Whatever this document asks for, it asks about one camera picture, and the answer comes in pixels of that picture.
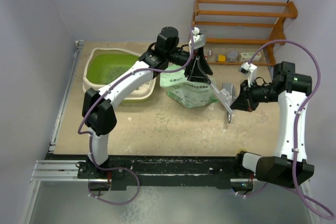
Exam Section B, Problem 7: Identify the yellow small block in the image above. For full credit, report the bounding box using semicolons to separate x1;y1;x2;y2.
216;55;226;62

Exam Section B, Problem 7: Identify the black white bag sealing strip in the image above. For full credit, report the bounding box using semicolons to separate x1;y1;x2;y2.
211;79;234;116

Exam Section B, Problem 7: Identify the beige green litter box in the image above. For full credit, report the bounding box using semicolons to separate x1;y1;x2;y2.
82;48;141;92

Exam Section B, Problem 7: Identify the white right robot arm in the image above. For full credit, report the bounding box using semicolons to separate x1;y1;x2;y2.
230;61;314;188

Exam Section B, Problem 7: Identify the green litter pellets pile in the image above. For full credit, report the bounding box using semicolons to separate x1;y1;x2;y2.
99;66;129;84

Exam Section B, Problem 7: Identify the wooden shelf rack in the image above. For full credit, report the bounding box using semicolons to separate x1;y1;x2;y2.
188;0;299;67

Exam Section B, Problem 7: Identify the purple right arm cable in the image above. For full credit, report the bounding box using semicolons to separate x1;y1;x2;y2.
236;40;334;221

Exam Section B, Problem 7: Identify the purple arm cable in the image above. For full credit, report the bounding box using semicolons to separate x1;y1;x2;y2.
236;40;334;221
78;26;196;205

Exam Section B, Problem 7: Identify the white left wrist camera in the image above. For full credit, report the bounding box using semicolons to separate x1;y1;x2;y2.
188;27;206;51

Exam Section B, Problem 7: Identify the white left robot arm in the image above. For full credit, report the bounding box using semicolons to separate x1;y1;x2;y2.
80;27;213;178

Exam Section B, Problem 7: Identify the silver metal scoop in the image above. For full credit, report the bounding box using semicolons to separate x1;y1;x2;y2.
222;82;236;124

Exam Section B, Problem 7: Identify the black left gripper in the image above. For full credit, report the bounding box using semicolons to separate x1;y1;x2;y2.
167;46;213;84

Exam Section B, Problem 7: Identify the green white carton box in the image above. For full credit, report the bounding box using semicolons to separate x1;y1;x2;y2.
237;52;262;62

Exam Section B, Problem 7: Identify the grey round container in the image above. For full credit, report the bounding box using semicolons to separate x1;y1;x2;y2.
226;50;239;62

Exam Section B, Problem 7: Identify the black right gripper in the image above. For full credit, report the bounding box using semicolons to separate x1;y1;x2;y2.
230;78;279;112

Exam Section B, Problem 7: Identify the green cat litter bag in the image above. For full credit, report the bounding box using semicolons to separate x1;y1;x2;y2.
160;70;218;109

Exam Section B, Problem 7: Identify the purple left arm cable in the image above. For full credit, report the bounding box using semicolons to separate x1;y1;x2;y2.
78;26;196;205

